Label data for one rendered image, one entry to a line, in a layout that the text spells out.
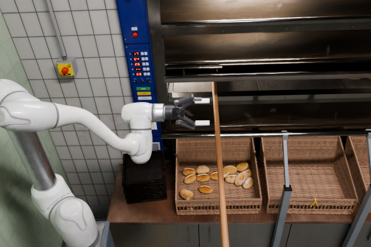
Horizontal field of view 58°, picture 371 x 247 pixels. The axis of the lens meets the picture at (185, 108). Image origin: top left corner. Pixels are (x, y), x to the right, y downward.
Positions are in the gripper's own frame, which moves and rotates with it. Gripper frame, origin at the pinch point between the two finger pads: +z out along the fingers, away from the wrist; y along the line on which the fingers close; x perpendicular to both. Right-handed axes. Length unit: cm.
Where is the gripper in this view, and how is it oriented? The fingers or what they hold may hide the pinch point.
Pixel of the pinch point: (207, 112)
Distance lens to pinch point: 160.9
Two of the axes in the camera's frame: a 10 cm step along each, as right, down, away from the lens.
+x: -0.3, 6.1, -7.9
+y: 0.4, 7.9, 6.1
